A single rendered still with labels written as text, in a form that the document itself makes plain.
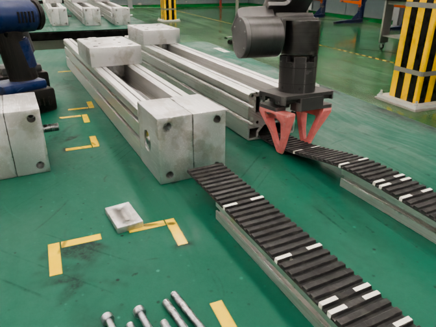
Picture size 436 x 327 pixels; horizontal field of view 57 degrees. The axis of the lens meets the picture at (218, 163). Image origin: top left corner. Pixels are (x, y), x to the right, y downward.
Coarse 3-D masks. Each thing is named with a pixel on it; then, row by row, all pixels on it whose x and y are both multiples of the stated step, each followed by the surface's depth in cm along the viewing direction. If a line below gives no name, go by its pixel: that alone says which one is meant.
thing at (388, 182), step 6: (402, 174) 51; (378, 180) 49; (384, 180) 49; (390, 180) 49; (396, 180) 49; (402, 180) 49; (408, 180) 49; (378, 186) 48; (384, 186) 48; (390, 186) 48
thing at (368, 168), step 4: (368, 164) 53; (372, 164) 53; (376, 164) 53; (380, 164) 54; (352, 168) 52; (356, 168) 52; (360, 168) 52; (364, 168) 52; (368, 168) 53; (372, 168) 52; (376, 168) 52; (380, 168) 52; (384, 168) 53; (352, 172) 52; (356, 172) 51; (360, 172) 51; (364, 172) 51; (368, 172) 52
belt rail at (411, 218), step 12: (348, 180) 55; (360, 180) 52; (360, 192) 52; (372, 192) 51; (384, 192) 48; (372, 204) 51; (384, 204) 49; (396, 204) 47; (396, 216) 47; (408, 216) 47; (420, 216) 44; (420, 228) 45; (432, 228) 44; (432, 240) 44
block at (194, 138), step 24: (192, 96) 61; (144, 120) 57; (168, 120) 52; (192, 120) 54; (216, 120) 56; (144, 144) 59; (168, 144) 54; (192, 144) 55; (216, 144) 57; (168, 168) 55; (192, 168) 57
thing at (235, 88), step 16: (144, 48) 115; (160, 48) 109; (176, 48) 112; (144, 64) 117; (160, 64) 104; (176, 64) 94; (192, 64) 89; (208, 64) 96; (224, 64) 89; (176, 80) 99; (192, 80) 88; (208, 80) 80; (224, 80) 75; (240, 80) 83; (256, 80) 78; (272, 80) 75; (208, 96) 81; (224, 96) 75; (240, 96) 70; (256, 96) 68; (240, 112) 71; (256, 112) 69; (240, 128) 72; (256, 128) 71
